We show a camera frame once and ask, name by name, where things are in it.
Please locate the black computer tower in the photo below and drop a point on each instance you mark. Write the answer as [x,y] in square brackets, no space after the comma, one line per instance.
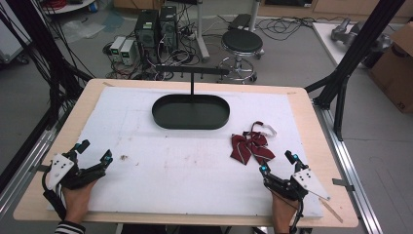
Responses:
[168,27]
[146,31]

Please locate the black metal frame post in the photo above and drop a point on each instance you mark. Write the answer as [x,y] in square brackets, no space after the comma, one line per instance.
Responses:
[354,55]
[42,58]

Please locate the white power supply unit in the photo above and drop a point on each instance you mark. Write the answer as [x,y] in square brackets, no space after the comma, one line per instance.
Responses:
[127,52]
[117,47]

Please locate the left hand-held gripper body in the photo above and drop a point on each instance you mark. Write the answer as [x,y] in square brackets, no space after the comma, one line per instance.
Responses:
[66,174]

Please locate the dark red striped bow tie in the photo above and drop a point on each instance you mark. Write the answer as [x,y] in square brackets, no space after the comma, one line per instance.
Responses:
[251,146]

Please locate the person's left hand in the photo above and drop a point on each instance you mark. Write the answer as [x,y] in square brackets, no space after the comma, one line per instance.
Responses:
[78,203]

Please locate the white low platform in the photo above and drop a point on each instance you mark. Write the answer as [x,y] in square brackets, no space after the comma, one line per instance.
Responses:
[331,42]

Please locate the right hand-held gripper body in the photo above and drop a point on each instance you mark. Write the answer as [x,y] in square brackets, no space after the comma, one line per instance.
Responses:
[297,183]

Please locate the white foam mat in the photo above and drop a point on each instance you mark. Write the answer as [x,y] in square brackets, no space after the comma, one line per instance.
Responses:
[181,152]

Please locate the person's right hand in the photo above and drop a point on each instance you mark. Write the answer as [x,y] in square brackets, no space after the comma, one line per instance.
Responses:
[283,213]

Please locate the brown cardboard box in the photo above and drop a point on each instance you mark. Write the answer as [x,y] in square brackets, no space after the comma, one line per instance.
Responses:
[394,70]

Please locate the black hanger stand with tray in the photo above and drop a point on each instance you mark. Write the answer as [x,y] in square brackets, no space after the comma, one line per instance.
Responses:
[191,109]

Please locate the black round stool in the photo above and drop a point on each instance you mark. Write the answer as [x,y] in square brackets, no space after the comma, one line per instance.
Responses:
[242,55]

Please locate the grey desk leg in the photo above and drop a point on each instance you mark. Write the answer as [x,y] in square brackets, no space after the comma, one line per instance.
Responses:
[201,31]

